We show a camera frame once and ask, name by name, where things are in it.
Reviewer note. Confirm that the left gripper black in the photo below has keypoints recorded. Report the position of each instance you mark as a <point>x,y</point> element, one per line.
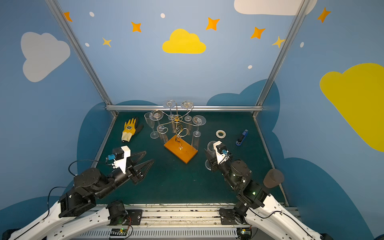
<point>131,170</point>

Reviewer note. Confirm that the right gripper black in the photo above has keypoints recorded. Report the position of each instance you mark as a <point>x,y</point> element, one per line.
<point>214,160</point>

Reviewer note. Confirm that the wine glass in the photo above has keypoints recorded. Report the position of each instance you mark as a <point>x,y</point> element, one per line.
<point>161,130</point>
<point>151,123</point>
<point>170,104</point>
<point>188,106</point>
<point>210,152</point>
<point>198,121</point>

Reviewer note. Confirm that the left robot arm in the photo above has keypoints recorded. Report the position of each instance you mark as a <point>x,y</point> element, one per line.
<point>88,186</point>

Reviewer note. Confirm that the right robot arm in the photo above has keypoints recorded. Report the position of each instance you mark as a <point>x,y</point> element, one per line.
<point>257,207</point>

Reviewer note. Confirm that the white tape roll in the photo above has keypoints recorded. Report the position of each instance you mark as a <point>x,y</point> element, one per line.
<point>221,134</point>

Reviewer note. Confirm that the yellow black work glove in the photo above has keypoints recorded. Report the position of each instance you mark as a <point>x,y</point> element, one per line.
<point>131,128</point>

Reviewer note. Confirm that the brown cup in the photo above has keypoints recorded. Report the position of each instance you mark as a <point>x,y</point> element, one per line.
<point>273,178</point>

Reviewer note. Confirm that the left circuit board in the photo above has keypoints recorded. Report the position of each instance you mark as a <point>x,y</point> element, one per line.
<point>119,233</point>

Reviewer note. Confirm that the circuit board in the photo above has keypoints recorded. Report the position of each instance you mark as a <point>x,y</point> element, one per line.
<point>119,233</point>
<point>244,234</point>

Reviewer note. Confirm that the right circuit board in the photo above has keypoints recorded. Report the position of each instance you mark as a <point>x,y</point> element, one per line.
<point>244,234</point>

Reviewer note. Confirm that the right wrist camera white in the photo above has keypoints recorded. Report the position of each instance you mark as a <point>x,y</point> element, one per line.
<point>222,153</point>

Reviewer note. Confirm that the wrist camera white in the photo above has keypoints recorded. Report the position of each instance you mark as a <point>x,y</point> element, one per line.
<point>118,159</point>
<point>222,153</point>

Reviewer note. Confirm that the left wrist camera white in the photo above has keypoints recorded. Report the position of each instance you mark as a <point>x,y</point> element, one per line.
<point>118,159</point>

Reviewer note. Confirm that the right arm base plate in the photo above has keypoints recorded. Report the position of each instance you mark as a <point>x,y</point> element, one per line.
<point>232,216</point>

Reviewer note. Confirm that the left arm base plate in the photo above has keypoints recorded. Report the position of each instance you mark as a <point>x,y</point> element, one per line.
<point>125,218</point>

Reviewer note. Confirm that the gold wire glass rack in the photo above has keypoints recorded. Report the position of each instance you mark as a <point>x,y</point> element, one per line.
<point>180,135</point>

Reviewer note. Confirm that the aluminium frame back bar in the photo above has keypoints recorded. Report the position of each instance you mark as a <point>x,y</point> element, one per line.
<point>136,108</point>

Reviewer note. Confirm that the aluminium rail base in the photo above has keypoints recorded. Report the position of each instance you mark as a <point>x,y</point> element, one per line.
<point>159,222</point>

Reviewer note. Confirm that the aluminium frame left post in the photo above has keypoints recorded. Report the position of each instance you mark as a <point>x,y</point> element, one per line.
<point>64,24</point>

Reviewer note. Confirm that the aluminium frame post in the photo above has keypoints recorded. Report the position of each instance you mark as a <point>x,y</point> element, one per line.
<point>292,32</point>
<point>64,24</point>

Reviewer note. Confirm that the aluminium frame right post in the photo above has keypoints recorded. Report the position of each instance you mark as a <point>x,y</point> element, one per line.
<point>292,32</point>

